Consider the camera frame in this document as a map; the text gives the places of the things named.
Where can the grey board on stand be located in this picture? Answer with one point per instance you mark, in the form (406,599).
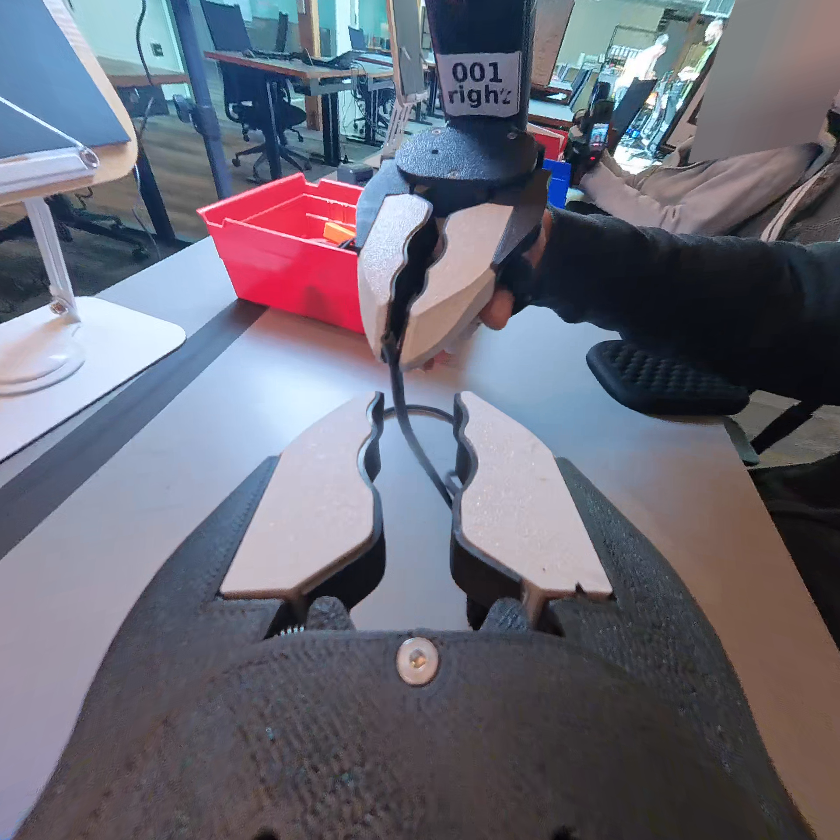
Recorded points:
(407,52)

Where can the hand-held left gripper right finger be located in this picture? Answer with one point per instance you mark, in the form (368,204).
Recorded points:
(525,512)

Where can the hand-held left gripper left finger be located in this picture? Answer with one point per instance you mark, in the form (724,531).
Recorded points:
(308,499)

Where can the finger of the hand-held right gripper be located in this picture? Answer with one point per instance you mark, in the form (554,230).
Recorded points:
(384,262)
(466,275)

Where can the black chair armrest pad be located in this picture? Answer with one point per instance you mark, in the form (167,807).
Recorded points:
(663,380)

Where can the orange box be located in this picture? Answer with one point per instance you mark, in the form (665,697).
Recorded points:
(338,233)

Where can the person's right hand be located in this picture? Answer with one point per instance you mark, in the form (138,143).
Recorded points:
(531,282)

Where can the black light stand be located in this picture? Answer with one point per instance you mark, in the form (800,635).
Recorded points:
(197,79)

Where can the wooden office desk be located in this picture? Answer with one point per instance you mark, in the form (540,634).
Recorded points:
(275,65)

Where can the black office chair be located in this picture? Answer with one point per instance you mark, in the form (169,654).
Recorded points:
(262,105)

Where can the blue storage bin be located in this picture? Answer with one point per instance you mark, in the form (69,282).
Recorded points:
(556,176)

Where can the person's right forearm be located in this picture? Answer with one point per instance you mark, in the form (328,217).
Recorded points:
(689,295)

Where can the white board stand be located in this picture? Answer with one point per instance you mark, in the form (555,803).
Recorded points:
(98,354)

